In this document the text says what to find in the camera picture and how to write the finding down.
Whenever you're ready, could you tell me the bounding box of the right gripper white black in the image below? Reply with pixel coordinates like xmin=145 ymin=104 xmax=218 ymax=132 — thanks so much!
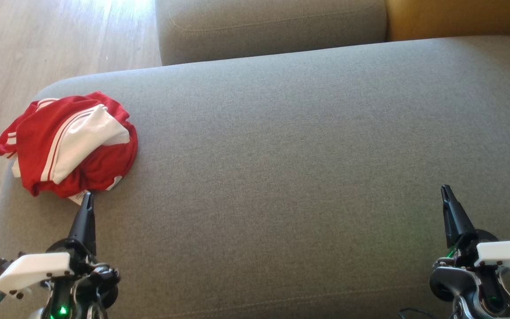
xmin=430 ymin=185 xmax=510 ymax=318

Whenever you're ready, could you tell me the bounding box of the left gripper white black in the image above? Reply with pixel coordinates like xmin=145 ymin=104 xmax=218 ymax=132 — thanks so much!
xmin=0 ymin=191 xmax=121 ymax=319

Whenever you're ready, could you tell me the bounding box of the red white basketball jersey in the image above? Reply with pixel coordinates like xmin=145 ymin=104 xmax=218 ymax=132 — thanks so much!
xmin=0 ymin=91 xmax=139 ymax=206

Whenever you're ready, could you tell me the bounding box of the yellow cushion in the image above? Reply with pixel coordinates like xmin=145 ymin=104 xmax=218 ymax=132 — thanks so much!
xmin=385 ymin=0 xmax=510 ymax=43

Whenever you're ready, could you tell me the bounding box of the grey sofa back cushion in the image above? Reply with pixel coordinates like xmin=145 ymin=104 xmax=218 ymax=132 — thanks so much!
xmin=155 ymin=0 xmax=387 ymax=66

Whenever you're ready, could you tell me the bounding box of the thin black cable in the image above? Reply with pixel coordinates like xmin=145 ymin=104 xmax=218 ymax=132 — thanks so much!
xmin=398 ymin=307 xmax=435 ymax=319

